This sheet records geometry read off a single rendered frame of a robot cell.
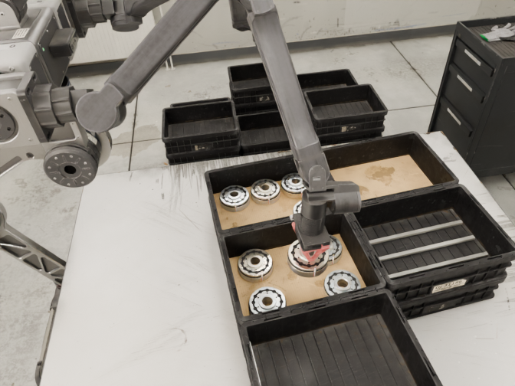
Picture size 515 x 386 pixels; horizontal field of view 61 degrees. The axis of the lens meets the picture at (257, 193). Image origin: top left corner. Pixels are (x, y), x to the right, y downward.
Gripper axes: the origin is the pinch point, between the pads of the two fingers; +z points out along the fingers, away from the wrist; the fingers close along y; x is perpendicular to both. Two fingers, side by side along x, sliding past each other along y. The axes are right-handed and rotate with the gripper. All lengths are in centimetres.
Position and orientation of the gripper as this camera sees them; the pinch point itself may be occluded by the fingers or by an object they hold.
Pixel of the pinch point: (308, 250)
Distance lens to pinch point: 110.1
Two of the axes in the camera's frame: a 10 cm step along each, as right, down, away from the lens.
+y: -2.2, -6.8, 7.0
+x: -9.8, 1.6, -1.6
